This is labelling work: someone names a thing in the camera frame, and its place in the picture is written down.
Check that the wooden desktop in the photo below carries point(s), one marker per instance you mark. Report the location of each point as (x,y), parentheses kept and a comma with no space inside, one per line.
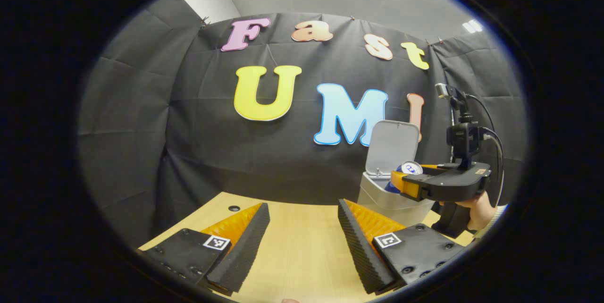
(302,241)

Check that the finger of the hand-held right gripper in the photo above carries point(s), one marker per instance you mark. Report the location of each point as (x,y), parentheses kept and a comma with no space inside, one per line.
(408,189)
(432,167)

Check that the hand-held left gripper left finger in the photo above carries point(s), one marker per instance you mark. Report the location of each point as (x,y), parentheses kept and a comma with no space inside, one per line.
(245,256)

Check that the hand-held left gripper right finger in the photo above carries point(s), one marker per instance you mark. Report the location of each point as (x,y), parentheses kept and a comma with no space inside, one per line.
(361,251)

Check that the small ceiling light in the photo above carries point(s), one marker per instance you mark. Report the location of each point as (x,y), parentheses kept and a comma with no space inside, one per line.
(473,26)

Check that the blue silver pop can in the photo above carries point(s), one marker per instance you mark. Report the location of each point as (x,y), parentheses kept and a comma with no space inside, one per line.
(409,168)

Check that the black backdrop cloth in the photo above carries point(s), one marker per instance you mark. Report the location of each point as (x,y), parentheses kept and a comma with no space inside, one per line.
(141,152)

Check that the white desktop garbage bin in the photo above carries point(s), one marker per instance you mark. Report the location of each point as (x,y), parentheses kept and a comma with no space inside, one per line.
(391,145)

